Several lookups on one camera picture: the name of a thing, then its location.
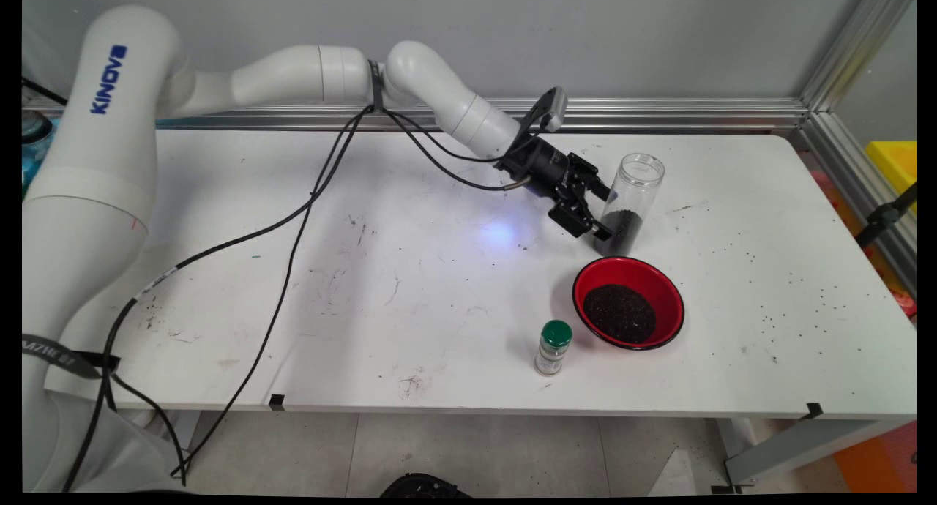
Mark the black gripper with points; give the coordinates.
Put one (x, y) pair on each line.
(542, 165)

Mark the black seeds pile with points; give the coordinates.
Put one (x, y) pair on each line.
(618, 315)
(622, 234)

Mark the clear plastic jar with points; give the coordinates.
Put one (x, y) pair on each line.
(640, 176)

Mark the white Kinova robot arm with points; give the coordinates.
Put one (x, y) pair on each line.
(95, 161)

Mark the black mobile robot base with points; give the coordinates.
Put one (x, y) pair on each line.
(424, 487)

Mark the red bowl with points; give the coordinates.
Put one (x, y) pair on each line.
(629, 271)

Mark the green capped spice bottle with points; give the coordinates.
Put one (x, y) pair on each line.
(553, 351)

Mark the black clamp rod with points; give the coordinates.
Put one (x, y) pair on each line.
(882, 218)

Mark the black tape marker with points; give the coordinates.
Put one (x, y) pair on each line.
(812, 411)
(277, 402)

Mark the yellow plastic block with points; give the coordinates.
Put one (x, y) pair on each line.
(897, 165)

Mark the grey table leg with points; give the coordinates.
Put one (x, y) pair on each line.
(798, 446)

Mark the red plastic item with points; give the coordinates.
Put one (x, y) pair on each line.
(906, 305)

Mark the orange floor item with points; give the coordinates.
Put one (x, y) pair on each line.
(878, 461)

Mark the clear blue water bottle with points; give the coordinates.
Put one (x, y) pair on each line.
(35, 154)

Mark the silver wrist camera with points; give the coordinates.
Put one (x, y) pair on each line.
(558, 110)

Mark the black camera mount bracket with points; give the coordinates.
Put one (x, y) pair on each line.
(534, 111)

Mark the long aluminium frame rail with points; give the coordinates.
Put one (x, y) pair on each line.
(695, 113)

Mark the aluminium side rail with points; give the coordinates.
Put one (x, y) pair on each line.
(856, 190)

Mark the aluminium frame post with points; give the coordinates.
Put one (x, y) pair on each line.
(856, 47)

